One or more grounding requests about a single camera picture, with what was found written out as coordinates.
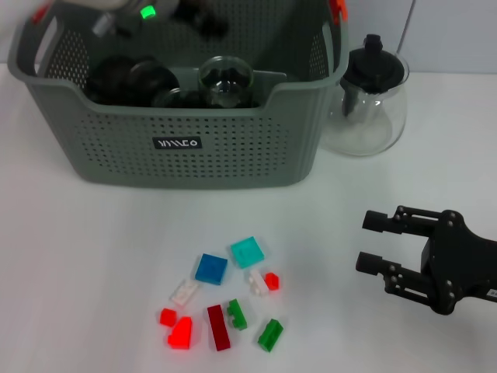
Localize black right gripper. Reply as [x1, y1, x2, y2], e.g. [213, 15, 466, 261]
[356, 205, 497, 315]

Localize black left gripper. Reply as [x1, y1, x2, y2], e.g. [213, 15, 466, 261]
[172, 0, 230, 38]

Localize glass teacup black sleeve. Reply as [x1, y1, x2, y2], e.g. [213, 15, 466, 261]
[151, 87, 203, 110]
[127, 58, 182, 108]
[196, 55, 257, 110]

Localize red sloped toy brick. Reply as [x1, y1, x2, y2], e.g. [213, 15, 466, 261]
[167, 316, 194, 350]

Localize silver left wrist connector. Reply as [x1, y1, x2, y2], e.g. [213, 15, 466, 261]
[94, 13, 116, 37]

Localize dark clay teapot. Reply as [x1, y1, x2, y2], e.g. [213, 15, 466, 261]
[85, 56, 133, 106]

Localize white toy brick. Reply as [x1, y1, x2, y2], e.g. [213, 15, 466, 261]
[248, 269, 270, 298]

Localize cyan square toy brick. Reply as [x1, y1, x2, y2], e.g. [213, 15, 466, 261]
[231, 235, 266, 270]

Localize green toy brick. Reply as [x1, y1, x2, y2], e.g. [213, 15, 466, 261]
[227, 298, 249, 331]
[258, 318, 284, 354]

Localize grey perforated plastic basket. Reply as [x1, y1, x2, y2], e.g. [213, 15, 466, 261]
[7, 0, 350, 191]

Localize glass teapot black lid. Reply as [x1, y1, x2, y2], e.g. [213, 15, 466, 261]
[321, 33, 411, 157]

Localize blue square toy brick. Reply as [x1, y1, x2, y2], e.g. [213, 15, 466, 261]
[195, 253, 229, 288]

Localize dark red long brick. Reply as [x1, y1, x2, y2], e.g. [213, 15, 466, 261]
[207, 305, 233, 353]

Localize white flat toy plate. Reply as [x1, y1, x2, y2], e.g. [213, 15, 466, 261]
[169, 278, 200, 309]

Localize orange basket handle clip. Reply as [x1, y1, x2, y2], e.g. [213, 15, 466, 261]
[30, 3, 51, 23]
[329, 0, 347, 24]

